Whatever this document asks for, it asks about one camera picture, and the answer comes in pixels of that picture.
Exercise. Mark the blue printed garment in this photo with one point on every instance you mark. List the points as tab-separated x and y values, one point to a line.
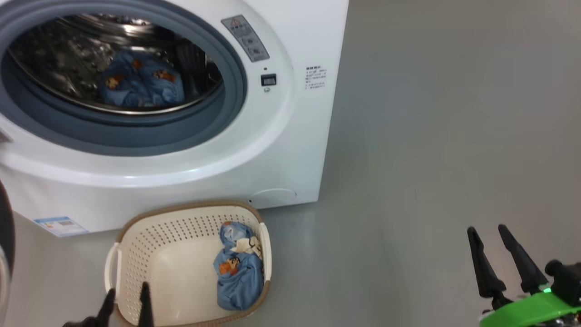
140	86

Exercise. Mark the blue garment with white patch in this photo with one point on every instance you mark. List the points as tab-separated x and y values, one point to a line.
240	277

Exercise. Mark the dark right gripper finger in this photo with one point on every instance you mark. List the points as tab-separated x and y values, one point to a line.
524	263
488	268

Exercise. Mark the grey rubber door gasket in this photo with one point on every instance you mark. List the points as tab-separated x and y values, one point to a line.
136	134

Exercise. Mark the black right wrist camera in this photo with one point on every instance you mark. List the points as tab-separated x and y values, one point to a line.
565	279

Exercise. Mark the cream perforated laundry basket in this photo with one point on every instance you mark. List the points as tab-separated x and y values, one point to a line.
181	268

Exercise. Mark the grey warning label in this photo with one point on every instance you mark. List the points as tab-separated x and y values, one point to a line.
245	38

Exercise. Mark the white front-load washing machine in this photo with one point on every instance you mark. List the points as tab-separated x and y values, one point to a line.
290	136

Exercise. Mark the black glass washing machine door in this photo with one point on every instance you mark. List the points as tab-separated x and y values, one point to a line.
6	245

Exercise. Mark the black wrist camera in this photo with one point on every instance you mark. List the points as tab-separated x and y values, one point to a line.
79	324
565	279

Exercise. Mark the steel washing drum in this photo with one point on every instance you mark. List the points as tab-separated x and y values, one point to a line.
54	59

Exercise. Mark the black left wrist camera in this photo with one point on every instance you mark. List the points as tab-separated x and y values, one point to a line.
79	324

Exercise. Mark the small black text label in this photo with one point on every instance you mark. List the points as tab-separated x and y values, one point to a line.
316	77

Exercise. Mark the blue energy label sticker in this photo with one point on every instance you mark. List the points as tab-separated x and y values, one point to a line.
61	226

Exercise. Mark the round white filter cover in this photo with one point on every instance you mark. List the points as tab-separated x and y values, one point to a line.
273	198

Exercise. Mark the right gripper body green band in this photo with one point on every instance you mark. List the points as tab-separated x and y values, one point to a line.
531	313

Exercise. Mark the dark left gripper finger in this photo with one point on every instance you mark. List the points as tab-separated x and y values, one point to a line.
145	309
106	311

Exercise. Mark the black door latch slot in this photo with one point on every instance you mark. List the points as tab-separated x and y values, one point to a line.
268	80

